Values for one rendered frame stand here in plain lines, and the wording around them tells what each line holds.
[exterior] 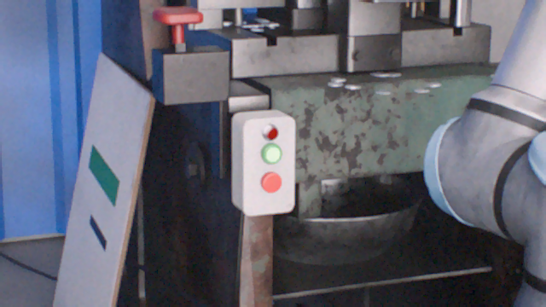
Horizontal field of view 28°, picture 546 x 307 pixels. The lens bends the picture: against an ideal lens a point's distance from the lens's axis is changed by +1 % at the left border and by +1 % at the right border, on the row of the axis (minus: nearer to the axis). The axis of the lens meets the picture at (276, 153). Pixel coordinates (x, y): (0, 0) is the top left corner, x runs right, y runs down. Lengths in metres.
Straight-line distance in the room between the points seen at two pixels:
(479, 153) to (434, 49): 0.60
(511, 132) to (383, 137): 0.49
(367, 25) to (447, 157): 0.50
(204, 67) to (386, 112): 0.31
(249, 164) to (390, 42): 0.36
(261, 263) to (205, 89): 0.26
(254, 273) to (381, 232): 0.31
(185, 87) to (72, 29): 1.36
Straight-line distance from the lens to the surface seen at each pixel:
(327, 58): 1.71
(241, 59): 1.66
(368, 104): 1.65
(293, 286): 1.76
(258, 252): 1.57
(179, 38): 1.53
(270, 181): 1.48
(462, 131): 1.24
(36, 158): 2.93
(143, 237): 2.16
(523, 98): 1.23
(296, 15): 1.76
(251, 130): 1.47
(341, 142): 1.65
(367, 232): 1.80
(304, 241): 1.80
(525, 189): 1.15
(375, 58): 1.71
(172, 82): 1.51
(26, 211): 2.97
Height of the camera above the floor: 0.94
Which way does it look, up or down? 14 degrees down
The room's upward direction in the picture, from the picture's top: straight up
